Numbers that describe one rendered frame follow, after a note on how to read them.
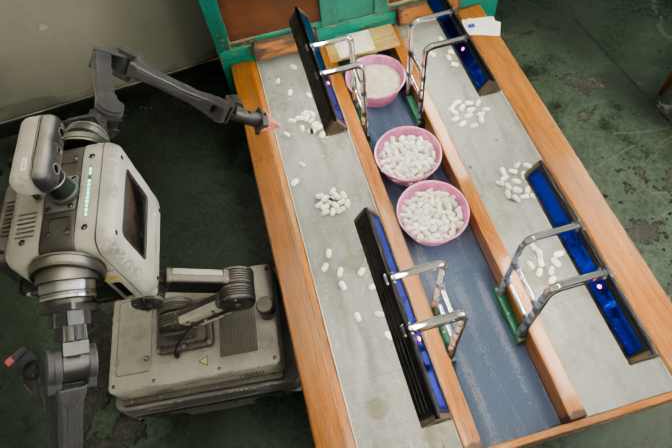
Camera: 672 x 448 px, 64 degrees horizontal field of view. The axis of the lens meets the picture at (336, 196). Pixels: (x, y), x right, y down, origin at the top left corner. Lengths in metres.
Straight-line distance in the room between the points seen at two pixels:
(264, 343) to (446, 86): 1.32
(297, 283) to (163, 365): 0.65
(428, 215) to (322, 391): 0.74
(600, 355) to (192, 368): 1.43
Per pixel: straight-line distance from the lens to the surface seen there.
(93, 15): 3.37
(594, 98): 3.56
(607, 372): 1.93
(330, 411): 1.76
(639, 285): 2.05
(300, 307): 1.86
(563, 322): 1.94
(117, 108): 1.73
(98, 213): 1.38
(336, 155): 2.18
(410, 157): 2.16
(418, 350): 1.44
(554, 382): 1.85
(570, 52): 3.80
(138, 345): 2.31
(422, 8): 2.62
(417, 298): 1.85
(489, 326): 1.95
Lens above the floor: 2.49
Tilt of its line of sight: 58 degrees down
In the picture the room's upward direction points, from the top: 9 degrees counter-clockwise
